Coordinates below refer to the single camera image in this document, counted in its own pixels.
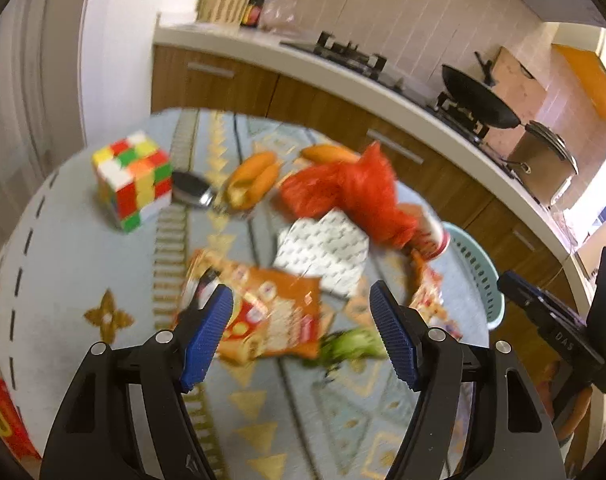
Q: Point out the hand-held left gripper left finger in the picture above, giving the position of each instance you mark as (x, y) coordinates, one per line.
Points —
(208, 335)

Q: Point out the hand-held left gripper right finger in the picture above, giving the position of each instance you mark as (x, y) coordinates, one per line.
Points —
(393, 335)

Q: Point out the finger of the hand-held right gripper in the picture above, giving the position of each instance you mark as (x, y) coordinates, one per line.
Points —
(543, 315)

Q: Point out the green vegetable leaf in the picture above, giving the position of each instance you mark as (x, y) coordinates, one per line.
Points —
(353, 342)

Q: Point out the torn orange snack wrapper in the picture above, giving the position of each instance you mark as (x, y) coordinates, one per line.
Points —
(430, 295)

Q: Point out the orange snack packet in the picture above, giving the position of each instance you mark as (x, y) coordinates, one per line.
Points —
(268, 315)

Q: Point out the light green plastic basket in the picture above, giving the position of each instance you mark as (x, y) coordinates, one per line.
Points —
(480, 270)

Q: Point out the red and white paper cup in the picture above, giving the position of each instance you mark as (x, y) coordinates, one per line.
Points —
(433, 235)

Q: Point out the red fluffy toy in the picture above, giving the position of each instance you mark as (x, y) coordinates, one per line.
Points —
(358, 190)

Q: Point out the hot dog toy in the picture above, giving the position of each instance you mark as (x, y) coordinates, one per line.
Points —
(250, 177)

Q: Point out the orange bread toy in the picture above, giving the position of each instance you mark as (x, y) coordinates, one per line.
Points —
(328, 154)

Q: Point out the patterned light blue tablecloth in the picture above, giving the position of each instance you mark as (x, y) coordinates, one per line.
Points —
(83, 260)

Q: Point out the black car key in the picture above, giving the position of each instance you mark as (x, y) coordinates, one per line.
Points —
(190, 189)

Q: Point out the brown rice cooker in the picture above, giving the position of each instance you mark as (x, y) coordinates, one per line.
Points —
(538, 165)

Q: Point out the colourful puzzle cube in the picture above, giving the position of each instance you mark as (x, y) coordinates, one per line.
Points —
(133, 180)

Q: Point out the red box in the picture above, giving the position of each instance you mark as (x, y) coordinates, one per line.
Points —
(3, 420)

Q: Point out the black wok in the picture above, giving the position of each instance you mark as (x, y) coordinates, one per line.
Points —
(478, 97)

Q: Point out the wooden cutting board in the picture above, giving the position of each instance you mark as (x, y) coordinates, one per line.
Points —
(520, 85)

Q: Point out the wooden kitchen cabinet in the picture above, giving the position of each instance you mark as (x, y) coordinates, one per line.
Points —
(323, 110)

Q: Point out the black gas stove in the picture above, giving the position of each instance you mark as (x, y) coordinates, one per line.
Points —
(363, 62)

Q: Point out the clear plastic bag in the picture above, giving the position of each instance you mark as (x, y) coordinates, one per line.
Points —
(278, 12)

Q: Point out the dark sauce bottle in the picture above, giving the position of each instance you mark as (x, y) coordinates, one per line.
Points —
(253, 7)

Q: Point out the orange wall cabinet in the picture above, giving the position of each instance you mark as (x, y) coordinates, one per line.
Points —
(588, 80)

